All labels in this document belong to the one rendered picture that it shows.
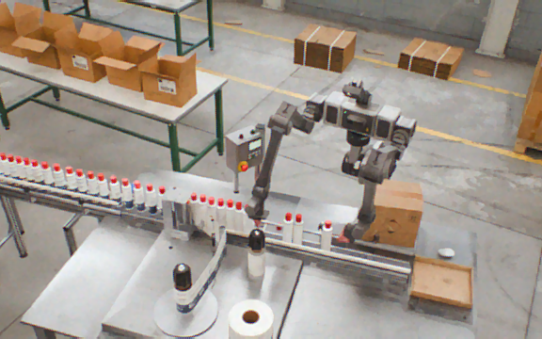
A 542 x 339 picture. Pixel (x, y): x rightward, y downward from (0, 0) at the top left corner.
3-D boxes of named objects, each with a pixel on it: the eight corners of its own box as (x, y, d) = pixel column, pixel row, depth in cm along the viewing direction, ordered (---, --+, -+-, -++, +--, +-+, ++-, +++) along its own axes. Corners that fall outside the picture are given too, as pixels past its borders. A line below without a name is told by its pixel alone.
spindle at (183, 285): (173, 314, 259) (167, 272, 241) (181, 300, 265) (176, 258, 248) (190, 319, 257) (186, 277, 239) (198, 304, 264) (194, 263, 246)
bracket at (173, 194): (160, 199, 288) (160, 198, 287) (169, 186, 296) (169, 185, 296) (184, 204, 285) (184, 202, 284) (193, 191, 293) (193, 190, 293)
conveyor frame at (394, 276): (120, 218, 321) (119, 212, 318) (130, 206, 329) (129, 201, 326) (406, 283, 285) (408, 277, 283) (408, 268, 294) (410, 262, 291)
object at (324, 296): (20, 323, 263) (19, 320, 262) (146, 168, 364) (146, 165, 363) (477, 453, 218) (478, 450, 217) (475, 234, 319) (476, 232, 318)
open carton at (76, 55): (52, 78, 467) (42, 37, 445) (87, 58, 500) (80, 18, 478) (88, 88, 455) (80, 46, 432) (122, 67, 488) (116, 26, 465)
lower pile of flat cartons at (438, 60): (396, 68, 676) (399, 51, 663) (410, 52, 713) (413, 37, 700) (448, 81, 650) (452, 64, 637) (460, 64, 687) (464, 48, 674)
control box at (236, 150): (226, 166, 288) (224, 135, 276) (251, 154, 296) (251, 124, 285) (237, 175, 281) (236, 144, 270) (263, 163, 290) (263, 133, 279)
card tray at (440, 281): (409, 295, 279) (411, 289, 277) (414, 260, 299) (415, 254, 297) (470, 309, 273) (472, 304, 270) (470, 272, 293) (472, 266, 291)
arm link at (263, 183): (294, 121, 259) (274, 112, 262) (290, 123, 254) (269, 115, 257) (270, 197, 278) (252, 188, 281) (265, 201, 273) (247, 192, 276)
